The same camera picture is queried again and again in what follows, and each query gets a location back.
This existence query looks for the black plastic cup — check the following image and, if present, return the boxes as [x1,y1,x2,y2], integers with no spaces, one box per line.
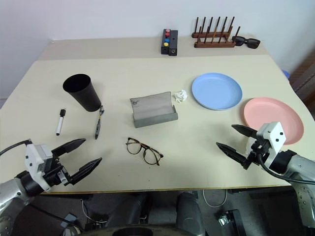
[63,73,102,113]

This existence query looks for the small blue grey box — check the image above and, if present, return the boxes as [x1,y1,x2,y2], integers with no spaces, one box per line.
[60,213,77,228]

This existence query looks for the tortoiseshell frame eyeglasses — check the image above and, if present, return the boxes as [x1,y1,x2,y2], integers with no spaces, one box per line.
[126,137,164,166]

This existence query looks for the white marker with black cap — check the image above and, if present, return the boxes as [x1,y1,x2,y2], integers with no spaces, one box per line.
[55,108,67,136]

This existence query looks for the grey glasses case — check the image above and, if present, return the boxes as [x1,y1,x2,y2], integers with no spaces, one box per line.
[129,91,179,128]

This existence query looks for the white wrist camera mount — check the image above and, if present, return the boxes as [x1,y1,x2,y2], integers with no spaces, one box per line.
[255,121,287,168]
[24,140,54,192]

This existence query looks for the dark rounded shape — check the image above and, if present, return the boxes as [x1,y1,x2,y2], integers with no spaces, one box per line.
[176,191,206,236]

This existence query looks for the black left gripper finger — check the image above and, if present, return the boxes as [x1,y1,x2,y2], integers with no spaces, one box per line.
[51,138,87,158]
[64,157,103,186]

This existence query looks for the crumpled white paper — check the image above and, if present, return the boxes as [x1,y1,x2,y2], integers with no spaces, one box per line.
[173,89,188,103]

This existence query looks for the dark grey ballpoint pen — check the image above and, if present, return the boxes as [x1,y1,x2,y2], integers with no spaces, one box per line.
[94,105,104,140]

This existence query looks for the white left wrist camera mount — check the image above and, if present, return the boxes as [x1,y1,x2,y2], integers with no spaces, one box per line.
[24,140,54,192]

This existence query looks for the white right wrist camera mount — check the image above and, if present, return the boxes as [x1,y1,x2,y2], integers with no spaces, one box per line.
[255,121,287,168]

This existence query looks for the brown wooden peg rack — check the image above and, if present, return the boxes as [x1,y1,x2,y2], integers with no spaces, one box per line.
[191,16,241,49]

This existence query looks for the black box with coloured buttons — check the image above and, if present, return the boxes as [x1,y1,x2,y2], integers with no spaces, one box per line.
[161,29,172,55]

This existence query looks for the plain black box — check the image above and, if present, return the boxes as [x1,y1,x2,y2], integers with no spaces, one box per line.
[168,29,179,57]

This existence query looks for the thin white cable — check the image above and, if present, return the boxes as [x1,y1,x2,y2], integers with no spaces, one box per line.
[202,189,227,207]

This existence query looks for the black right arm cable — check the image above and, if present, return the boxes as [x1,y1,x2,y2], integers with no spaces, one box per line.
[257,152,315,184]

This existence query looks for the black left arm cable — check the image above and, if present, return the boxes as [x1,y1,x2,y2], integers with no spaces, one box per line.
[0,139,32,157]

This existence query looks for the blue plastic plate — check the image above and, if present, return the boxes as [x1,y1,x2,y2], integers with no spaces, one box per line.
[191,72,243,111]

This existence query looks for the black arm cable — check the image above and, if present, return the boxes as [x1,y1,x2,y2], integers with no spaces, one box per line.
[257,152,315,184]
[0,139,32,157]

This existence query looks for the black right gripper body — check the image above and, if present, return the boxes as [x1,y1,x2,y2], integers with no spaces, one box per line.
[242,138,271,170]

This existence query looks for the pink plastic plate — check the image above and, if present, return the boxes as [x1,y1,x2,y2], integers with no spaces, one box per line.
[243,97,305,146]

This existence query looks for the black sunglasses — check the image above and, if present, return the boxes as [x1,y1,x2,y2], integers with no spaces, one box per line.
[231,36,261,49]

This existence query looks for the black metal bracket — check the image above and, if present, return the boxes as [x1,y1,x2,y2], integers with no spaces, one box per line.
[216,208,245,230]

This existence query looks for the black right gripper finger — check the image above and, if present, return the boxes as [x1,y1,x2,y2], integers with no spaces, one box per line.
[216,142,253,171]
[231,124,258,139]

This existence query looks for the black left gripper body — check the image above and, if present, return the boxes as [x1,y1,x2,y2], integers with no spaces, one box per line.
[43,150,74,187]

